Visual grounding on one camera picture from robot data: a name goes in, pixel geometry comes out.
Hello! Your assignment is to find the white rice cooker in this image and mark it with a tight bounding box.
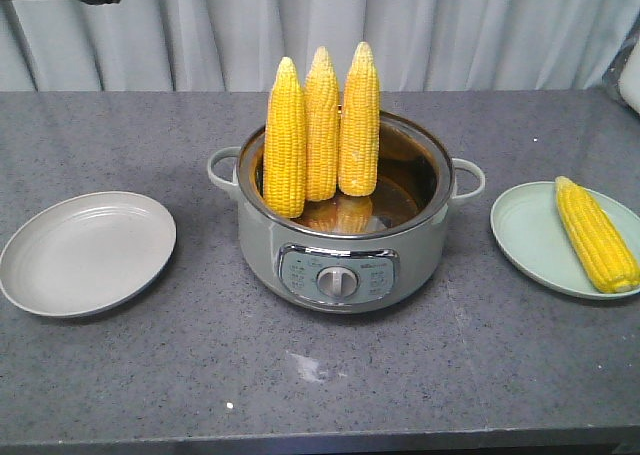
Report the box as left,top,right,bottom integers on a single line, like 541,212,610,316
602,33,640,114

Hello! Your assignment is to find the beige round plate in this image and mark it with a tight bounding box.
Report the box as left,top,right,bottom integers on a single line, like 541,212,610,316
1,191,177,318

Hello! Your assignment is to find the green electric cooking pot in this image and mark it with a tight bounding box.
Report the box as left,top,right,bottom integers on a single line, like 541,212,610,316
207,112,486,313

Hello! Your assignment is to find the light green round plate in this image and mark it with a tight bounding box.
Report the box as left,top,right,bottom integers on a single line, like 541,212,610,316
490,181,639,300

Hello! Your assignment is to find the yellow corn cob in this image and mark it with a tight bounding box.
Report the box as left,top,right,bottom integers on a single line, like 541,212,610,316
263,57,306,219
554,176,639,294
338,41,380,197
304,46,340,202

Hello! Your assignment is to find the grey pleated curtain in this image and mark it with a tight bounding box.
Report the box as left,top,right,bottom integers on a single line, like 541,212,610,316
1,0,639,91

